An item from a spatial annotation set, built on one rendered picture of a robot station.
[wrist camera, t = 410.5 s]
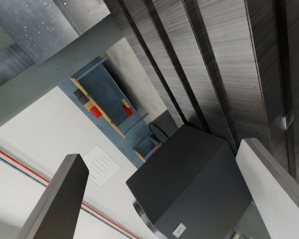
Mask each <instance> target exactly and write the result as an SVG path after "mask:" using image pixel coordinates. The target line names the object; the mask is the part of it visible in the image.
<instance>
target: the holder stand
mask: <svg viewBox="0 0 299 239"><path fill-rule="evenodd" d="M126 185H127V186H128V188H129V190H130V191H131V193H132V194H133V196H134V198H135V199H134V201H133V202H132V205H133V207H134V209H135V211H136V212H137V214H138V215H139V216H140V218H141V219H142V220H143V222H144V223H145V224H146V226H147V227H148V228H149V229H150V230H151V231H152V233H153V234H154V235H155V236H157V237H158V238H159V239H224V238H225V237H226V235H227V234H228V233H229V231H230V230H231V229H232V227H233V226H234V224H235V223H236V222H237V221H238V219H239V218H240V216H241V215H242V214H243V212H244V211H245V210H246V208H247V207H248V206H249V204H250V203H251V202H252V196H251V194H250V192H249V189H248V187H247V185H246V182H245V180H244V178H243V175H242V173H241V171H240V169H239V167H238V164H237V162H236V160H235V157H234V154H233V152H232V149H231V147H230V145H229V142H228V141H227V140H225V139H223V138H220V137H217V136H215V135H212V134H209V133H207V132H204V131H201V130H199V129H196V128H194V127H191V126H188V125H186V124H183V125H182V126H181V127H180V128H179V129H178V130H177V131H176V132H175V133H174V134H173V135H172V136H171V137H170V138H169V139H168V140H167V141H166V142H165V143H164V144H163V145H162V146H161V147H160V148H159V149H158V150H157V151H156V152H155V153H154V154H153V155H152V156H151V157H150V158H149V159H148V160H147V161H146V162H145V163H144V164H143V165H142V166H141V167H140V168H139V169H138V170H137V171H136V172H135V173H134V174H133V175H132V176H131V177H130V178H129V179H128V180H127V181H126Z"/></svg>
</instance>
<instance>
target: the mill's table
mask: <svg viewBox="0 0 299 239"><path fill-rule="evenodd" d="M103 1H104V3H105V4H106V6H107V8H108V10H109V11H110V13H111V14H112V16H113V18H114V20H115V21H116V23H117V25H118V26H119V28H120V30H121V31H122V33H123V35H124V36H125V38H126V40H127V41H128V43H129V45H130V47H131V48H132V50H133V52H134V53H135V55H136V57H137V59H138V60H139V62H140V64H141V65H142V67H143V69H144V70H145V72H146V74H147V76H148V77H149V79H150V80H151V82H152V84H153V86H154V87H155V89H156V91H157V92H158V94H159V96H160V97H161V99H162V101H163V102H164V104H165V106H166V107H167V109H168V111H169V113H170V115H171V116H172V118H173V120H174V121H175V123H176V125H177V126H178V128H180V127H181V126H182V125H183V124H186V125H188V126H191V127H194V128H196V129H199V130H201V131H204V132H207V133H209V134H212V135H215V136H217V137H220V138H223V139H225V140H227V141H228V142H229V145H230V147H231V149H232V152H233V154H234V157H235V158H236V155H237V152H238V149H239V146H240V143H241V140H242V139H245V138H257V139H258V140H259V141H260V142H261V143H262V144H263V145H264V146H265V147H266V148H267V150H268V151H269V152H270V153H271V154H272V155H273V156H274V157H275V158H276V159H277V160H278V162H279V163H280V164H281V165H282V166H283V167H284V168H285V169H286V170H287V171H288V173H289V174H290V175H291V176H292V177H293V178H294V179H295V180H296V181H297V182H298V183H299V0H103Z"/></svg>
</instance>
